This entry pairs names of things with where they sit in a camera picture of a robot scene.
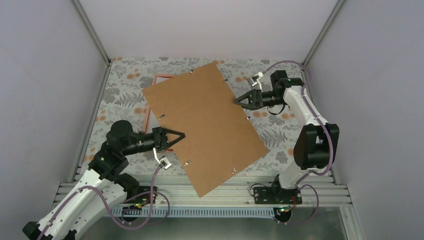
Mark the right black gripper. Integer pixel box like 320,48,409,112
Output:
234,89,286,111

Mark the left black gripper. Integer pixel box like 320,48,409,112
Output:
121,127,185,156

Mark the landscape photo print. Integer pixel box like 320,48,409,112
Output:
143,74,173,133

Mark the brown backing board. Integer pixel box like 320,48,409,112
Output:
142,63,269,197

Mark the red picture frame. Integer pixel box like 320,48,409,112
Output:
140,74,174,151

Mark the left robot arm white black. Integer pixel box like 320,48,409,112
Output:
22,120,185,240

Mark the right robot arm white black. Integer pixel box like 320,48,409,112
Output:
234,70,340,204

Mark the floral patterned table cloth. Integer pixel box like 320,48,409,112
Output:
78,56,332,177

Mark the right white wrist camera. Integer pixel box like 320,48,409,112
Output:
246,72,263,90

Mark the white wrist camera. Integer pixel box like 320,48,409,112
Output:
246,72,263,90
158,156,172,170

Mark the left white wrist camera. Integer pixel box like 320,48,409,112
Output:
158,156,172,170

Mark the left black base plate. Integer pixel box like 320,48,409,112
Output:
124,185,151,205

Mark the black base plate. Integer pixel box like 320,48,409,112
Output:
253,186,303,205
124,185,151,205

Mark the grey slotted cable duct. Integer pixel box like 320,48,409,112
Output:
102,207,278,219

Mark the aluminium rail base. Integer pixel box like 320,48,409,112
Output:
53,174,353,208

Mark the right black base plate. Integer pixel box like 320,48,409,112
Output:
253,186,303,205

